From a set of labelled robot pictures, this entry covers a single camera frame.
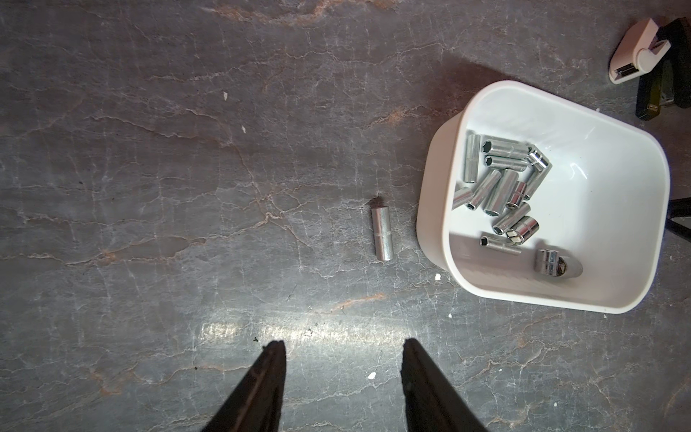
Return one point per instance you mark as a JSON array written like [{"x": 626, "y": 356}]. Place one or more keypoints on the long chrome socket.
[{"x": 382, "y": 230}]

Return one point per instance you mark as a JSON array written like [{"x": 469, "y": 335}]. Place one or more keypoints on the white small stapler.
[{"x": 638, "y": 53}]

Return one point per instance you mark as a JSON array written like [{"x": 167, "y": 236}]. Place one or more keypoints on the chrome sockets in box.
[{"x": 499, "y": 177}]

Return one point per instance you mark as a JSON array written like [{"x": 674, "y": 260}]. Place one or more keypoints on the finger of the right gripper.
[{"x": 679, "y": 208}]

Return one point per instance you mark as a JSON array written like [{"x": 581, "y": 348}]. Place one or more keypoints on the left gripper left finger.
[{"x": 256, "y": 402}]

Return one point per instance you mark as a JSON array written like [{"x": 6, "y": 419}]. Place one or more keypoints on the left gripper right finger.
[{"x": 431, "y": 402}]

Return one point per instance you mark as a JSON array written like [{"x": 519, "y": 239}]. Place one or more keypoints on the white plastic storage box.
[{"x": 601, "y": 210}]

